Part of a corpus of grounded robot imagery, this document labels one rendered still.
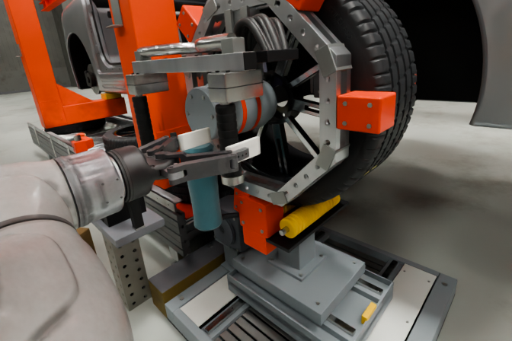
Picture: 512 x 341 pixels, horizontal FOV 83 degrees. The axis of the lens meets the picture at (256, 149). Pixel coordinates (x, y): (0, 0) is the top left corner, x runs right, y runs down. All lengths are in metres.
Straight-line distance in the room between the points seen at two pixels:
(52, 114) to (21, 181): 2.58
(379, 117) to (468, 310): 1.05
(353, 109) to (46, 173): 0.50
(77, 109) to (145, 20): 2.00
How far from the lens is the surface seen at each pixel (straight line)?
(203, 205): 0.88
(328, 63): 0.61
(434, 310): 1.32
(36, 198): 0.36
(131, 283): 1.41
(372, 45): 0.68
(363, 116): 0.59
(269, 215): 0.86
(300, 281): 1.11
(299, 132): 0.82
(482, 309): 1.52
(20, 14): 2.96
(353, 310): 1.15
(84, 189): 0.39
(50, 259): 0.28
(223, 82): 0.49
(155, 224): 1.10
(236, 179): 0.54
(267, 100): 0.75
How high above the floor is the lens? 0.97
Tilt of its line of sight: 18 degrees down
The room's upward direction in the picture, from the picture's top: 4 degrees counter-clockwise
